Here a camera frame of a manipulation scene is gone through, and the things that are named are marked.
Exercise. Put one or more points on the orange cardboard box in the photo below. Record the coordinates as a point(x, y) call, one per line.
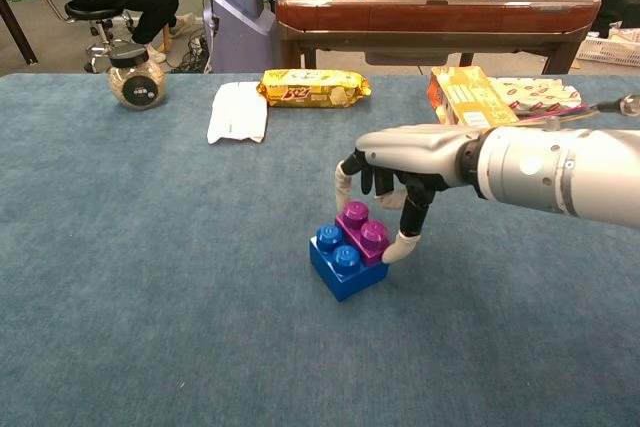
point(465, 94)

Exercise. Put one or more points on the yellow snack packet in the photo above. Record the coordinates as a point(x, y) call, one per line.
point(312, 89)

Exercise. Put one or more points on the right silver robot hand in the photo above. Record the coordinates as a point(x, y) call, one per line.
point(415, 147)

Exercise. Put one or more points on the blue building block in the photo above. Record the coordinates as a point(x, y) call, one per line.
point(345, 277)

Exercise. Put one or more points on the glass jar with black lid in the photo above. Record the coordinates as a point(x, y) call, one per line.
point(137, 87)

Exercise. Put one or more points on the brown mahjong table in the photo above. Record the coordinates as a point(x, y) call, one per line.
point(435, 12)

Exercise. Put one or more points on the black bag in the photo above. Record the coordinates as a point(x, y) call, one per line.
point(620, 9)

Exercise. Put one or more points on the light blue machine base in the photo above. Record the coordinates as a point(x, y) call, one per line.
point(240, 7)

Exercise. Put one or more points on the purple building block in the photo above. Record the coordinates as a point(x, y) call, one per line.
point(367, 237)

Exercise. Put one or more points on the white flat packet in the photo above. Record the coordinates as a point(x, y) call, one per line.
point(237, 114)

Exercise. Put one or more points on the chrome wheeled stool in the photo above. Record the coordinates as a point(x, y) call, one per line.
point(97, 14)

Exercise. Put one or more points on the white plastic basket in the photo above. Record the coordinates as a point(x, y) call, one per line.
point(610, 52)

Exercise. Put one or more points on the blue table mat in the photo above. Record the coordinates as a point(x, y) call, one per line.
point(150, 272)

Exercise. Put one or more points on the white red-patterned packet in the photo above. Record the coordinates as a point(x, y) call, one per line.
point(540, 94)

